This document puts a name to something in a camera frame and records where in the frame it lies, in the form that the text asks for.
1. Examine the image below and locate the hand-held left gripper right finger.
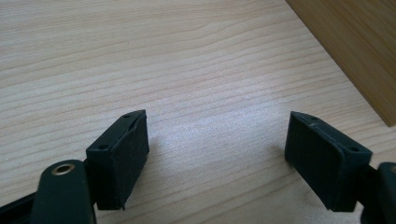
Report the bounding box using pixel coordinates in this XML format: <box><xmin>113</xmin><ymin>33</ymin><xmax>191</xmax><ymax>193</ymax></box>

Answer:
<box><xmin>284</xmin><ymin>110</ymin><xmax>374</xmax><ymax>213</ymax></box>

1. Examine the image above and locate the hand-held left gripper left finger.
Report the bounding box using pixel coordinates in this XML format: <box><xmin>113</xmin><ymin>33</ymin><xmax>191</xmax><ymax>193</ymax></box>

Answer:
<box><xmin>86</xmin><ymin>109</ymin><xmax>150</xmax><ymax>211</ymax></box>

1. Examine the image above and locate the wooden tea box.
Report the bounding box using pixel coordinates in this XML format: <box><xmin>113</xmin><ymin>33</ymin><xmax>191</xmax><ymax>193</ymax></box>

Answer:
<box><xmin>284</xmin><ymin>0</ymin><xmax>396</xmax><ymax>128</ymax></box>

